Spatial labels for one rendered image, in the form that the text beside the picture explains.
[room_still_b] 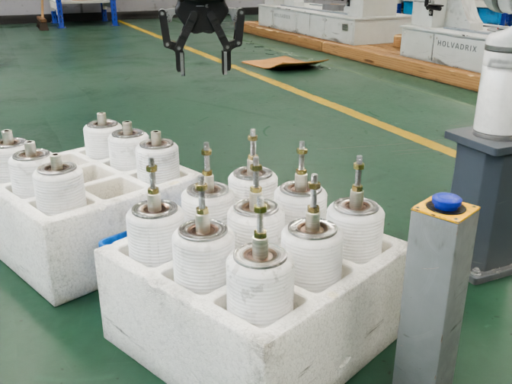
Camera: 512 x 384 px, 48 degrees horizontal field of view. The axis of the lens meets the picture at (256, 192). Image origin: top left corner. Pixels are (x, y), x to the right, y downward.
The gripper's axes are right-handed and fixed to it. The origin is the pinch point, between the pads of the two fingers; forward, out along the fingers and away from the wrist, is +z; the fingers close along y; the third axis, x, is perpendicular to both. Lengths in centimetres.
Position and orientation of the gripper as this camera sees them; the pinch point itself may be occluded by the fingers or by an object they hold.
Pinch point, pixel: (203, 66)
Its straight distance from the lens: 97.3
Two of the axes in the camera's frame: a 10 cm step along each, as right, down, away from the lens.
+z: 0.0, 9.3, 3.7
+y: -9.9, 0.6, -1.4
